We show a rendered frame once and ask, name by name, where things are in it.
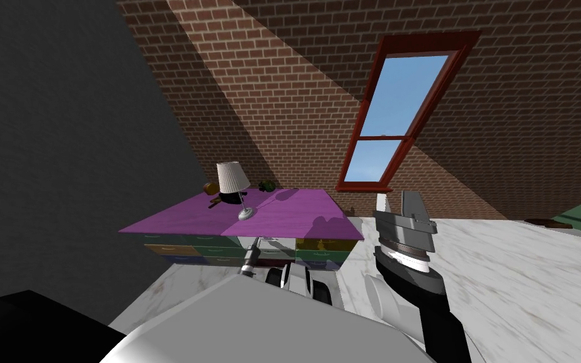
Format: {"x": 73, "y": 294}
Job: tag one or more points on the brown stick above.
{"x": 215, "y": 203}

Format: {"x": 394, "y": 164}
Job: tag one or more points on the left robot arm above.
{"x": 28, "y": 327}

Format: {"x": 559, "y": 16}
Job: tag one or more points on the green round object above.
{"x": 267, "y": 185}

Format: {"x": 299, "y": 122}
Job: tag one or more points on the purple-topped multicolour drawer dresser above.
{"x": 290, "y": 212}

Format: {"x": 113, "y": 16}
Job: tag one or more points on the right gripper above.
{"x": 404, "y": 232}

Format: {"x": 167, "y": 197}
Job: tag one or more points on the white shade table lamp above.
{"x": 232, "y": 176}

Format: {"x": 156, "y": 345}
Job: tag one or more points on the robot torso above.
{"x": 250, "y": 327}

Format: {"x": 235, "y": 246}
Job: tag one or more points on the orange round object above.
{"x": 211, "y": 188}

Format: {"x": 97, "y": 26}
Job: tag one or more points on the red framed window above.
{"x": 401, "y": 101}

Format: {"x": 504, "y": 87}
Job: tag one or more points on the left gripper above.
{"x": 254, "y": 245}

